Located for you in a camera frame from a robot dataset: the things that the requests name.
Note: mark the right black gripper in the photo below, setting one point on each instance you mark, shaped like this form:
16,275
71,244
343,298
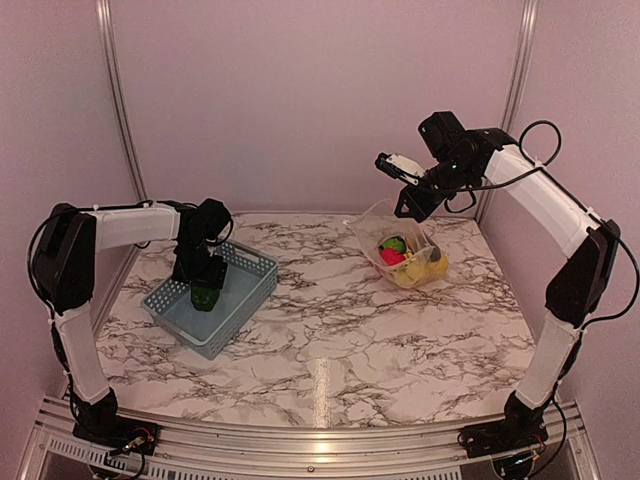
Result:
420,208

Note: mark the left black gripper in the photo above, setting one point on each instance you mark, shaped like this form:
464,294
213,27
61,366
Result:
213,276

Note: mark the green bell pepper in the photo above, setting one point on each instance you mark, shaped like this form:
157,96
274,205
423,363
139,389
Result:
203,297

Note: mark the green watermelon ball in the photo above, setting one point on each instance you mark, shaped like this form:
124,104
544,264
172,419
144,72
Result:
397,243

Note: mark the clear zip top bag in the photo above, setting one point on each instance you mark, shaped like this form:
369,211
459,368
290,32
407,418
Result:
377,224

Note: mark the red apple toy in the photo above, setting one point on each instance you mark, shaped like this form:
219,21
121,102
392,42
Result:
391,257

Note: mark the grey perforated plastic basket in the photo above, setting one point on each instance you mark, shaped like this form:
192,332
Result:
250,279

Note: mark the yellow banana bunch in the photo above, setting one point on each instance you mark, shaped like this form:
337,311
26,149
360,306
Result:
419,272

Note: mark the green orange mango toy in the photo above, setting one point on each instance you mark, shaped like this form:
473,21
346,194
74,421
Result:
435,255

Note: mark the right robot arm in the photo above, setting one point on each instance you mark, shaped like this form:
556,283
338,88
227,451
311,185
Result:
470,161

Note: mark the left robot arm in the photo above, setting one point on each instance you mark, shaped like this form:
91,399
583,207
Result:
61,271

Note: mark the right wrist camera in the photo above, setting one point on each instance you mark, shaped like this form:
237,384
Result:
400,167

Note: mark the front aluminium frame rail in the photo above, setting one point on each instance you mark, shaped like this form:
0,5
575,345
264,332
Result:
193,449

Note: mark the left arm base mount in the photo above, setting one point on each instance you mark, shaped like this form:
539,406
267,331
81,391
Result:
117,432

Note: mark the right aluminium frame post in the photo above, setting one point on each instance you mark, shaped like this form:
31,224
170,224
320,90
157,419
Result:
521,65

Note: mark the aluminium frame post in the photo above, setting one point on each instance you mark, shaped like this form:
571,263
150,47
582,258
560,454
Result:
107,33
521,65

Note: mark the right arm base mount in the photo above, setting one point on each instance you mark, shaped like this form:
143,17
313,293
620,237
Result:
521,427

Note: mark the left aluminium frame post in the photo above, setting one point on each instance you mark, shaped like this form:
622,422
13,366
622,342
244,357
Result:
107,33

